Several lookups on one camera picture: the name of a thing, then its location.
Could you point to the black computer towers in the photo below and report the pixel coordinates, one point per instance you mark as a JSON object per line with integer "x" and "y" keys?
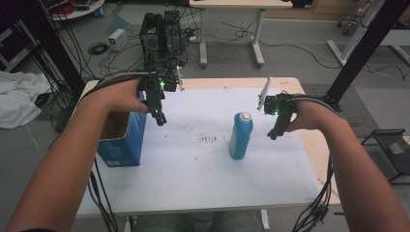
{"x": 161, "y": 35}

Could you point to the small white box device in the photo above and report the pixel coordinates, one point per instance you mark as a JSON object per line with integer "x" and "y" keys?
{"x": 117, "y": 38}

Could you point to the white table mat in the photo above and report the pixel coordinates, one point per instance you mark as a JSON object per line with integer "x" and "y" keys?
{"x": 193, "y": 180}

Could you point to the wooden desk with white legs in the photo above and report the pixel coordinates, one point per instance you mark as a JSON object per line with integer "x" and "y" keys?
{"x": 238, "y": 3}

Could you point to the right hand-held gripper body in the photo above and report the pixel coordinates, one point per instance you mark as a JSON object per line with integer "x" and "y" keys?
{"x": 280, "y": 104}

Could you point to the round white table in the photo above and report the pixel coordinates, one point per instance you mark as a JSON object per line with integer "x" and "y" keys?
{"x": 80, "y": 11}

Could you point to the white metal stand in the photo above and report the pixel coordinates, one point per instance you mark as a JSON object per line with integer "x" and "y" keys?
{"x": 354, "y": 35}

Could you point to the black metal post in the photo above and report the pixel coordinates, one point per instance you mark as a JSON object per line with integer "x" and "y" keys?
{"x": 61, "y": 51}
{"x": 364, "y": 51}

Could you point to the white cloth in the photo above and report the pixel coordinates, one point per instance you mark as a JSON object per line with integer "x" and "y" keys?
{"x": 19, "y": 96}

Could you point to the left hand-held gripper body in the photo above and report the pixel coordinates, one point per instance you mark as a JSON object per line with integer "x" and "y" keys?
{"x": 158, "y": 84}

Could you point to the person's left hand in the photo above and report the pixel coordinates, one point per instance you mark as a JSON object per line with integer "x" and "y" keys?
{"x": 119, "y": 96}

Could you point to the blue cardboard box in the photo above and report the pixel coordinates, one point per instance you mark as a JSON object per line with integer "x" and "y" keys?
{"x": 125, "y": 151}

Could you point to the person's right hand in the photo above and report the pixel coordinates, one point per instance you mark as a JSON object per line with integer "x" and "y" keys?
{"x": 311, "y": 116}

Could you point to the blue bottle with white cap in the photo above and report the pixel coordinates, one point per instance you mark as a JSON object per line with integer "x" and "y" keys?
{"x": 240, "y": 138}

